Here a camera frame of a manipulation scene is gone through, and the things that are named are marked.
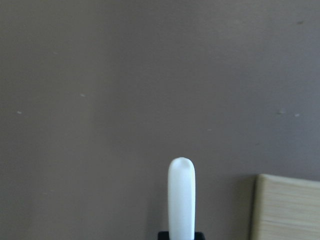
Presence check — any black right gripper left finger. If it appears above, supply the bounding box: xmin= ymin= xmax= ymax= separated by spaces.
xmin=157 ymin=231 xmax=170 ymax=240

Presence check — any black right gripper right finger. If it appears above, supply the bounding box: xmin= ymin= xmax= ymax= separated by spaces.
xmin=194 ymin=231 xmax=206 ymax=240

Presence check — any white ceramic spoon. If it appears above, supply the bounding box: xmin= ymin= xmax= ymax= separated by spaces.
xmin=167 ymin=157 xmax=196 ymax=240

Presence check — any bamboo cutting board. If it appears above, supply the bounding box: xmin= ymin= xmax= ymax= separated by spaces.
xmin=250 ymin=174 xmax=320 ymax=240

